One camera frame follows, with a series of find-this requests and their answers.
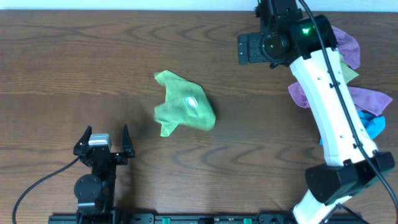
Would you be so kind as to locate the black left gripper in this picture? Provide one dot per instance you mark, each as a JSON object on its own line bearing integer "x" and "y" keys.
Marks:
{"x": 122, "y": 159}

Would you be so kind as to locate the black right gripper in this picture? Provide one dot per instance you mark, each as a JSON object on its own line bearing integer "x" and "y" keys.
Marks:
{"x": 250, "y": 43}

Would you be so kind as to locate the light green microfiber cloth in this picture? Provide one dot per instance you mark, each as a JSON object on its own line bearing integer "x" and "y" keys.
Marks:
{"x": 185, "y": 104}

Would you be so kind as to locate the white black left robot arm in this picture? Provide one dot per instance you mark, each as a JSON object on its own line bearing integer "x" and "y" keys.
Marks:
{"x": 95, "y": 191}

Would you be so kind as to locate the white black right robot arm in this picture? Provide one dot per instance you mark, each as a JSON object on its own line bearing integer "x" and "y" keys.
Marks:
{"x": 292, "y": 36}

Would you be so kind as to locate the upper purple cloth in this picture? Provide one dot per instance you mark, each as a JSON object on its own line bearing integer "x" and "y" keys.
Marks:
{"x": 348, "y": 47}

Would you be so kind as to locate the purple cloth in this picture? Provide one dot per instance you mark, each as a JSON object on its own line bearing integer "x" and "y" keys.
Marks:
{"x": 371, "y": 101}
{"x": 348, "y": 47}

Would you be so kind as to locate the olive green cloth in pile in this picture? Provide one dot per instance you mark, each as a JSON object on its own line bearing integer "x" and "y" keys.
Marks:
{"x": 347, "y": 72}

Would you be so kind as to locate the lower purple cloth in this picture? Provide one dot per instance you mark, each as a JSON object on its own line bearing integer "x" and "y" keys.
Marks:
{"x": 371, "y": 101}

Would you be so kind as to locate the blue cloth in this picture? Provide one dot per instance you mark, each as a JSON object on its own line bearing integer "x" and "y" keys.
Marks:
{"x": 374, "y": 125}

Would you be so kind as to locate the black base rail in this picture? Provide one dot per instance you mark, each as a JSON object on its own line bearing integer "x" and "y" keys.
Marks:
{"x": 149, "y": 218}

